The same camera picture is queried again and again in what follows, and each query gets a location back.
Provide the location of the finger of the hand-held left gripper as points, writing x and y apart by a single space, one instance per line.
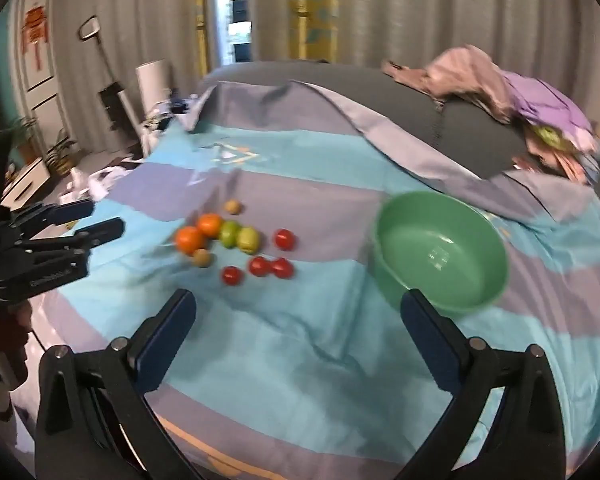
65 212
97 235

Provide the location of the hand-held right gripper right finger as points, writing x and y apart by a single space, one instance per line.
430 341

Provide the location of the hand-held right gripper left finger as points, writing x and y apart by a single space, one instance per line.
167 341

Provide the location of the green plastic bowl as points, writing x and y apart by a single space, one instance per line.
440 250

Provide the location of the orange mandarin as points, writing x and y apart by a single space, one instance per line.
190 240
210 225

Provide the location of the green jujube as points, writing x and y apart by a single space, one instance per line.
229 233
247 239

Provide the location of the white plastic bag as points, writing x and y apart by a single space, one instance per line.
97 180

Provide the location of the white low cabinet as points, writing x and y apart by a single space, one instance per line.
25 180

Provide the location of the small brown longan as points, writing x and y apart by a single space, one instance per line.
201 258
233 207

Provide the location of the red cherry tomato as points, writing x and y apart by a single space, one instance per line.
282 268
259 266
284 239
232 275

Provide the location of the striped blue grey blanket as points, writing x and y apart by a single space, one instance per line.
305 335

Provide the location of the dark blue cloth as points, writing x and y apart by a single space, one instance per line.
180 105

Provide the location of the white cylinder appliance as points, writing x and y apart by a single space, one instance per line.
154 82

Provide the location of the grey curtain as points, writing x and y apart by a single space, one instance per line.
430 10
130 10

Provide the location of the pile of pink purple clothes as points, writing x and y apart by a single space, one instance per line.
505 90

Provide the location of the window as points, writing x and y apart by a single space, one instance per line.
232 10

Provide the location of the framed red ornament wall poster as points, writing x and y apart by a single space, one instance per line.
36 30

